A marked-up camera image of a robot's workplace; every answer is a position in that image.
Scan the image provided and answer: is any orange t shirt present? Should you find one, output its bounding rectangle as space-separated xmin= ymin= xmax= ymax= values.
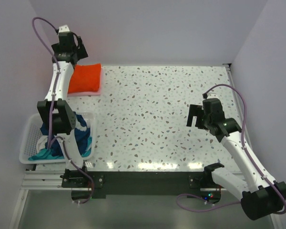
xmin=68 ymin=63 xmax=102 ymax=94

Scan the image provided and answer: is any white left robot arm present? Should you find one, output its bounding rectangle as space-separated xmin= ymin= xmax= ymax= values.
xmin=37 ymin=30 xmax=88 ymax=171

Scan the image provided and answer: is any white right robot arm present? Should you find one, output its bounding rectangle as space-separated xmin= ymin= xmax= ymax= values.
xmin=186 ymin=98 xmax=286 ymax=220

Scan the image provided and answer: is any folded pink t shirt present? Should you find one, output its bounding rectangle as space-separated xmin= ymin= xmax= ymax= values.
xmin=67 ymin=68 xmax=103 ymax=97

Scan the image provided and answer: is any navy blue t shirt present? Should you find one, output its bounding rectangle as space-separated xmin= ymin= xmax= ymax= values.
xmin=40 ymin=113 xmax=91 ymax=146

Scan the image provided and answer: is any white plastic laundry basket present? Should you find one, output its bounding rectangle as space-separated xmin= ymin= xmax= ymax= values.
xmin=19 ymin=112 xmax=97 ymax=164

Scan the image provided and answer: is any white garment in basket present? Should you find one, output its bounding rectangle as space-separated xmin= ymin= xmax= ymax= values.
xmin=36 ymin=135 xmax=48 ymax=153

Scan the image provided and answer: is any teal t shirt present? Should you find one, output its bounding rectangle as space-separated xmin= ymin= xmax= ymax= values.
xmin=29 ymin=136 xmax=92 ymax=161

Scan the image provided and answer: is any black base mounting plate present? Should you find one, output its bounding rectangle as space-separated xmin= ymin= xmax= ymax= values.
xmin=60 ymin=170 xmax=219 ymax=200

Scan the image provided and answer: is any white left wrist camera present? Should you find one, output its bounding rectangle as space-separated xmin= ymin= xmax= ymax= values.
xmin=58 ymin=25 xmax=70 ymax=33

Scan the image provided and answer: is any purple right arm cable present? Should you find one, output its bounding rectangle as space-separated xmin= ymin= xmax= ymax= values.
xmin=176 ymin=84 xmax=286 ymax=213

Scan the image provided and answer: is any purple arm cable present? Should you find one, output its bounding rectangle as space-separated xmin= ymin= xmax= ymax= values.
xmin=32 ymin=17 xmax=96 ymax=205
xmin=176 ymin=84 xmax=286 ymax=213

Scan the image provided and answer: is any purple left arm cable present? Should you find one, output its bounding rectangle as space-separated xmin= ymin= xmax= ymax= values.
xmin=32 ymin=17 xmax=96 ymax=205

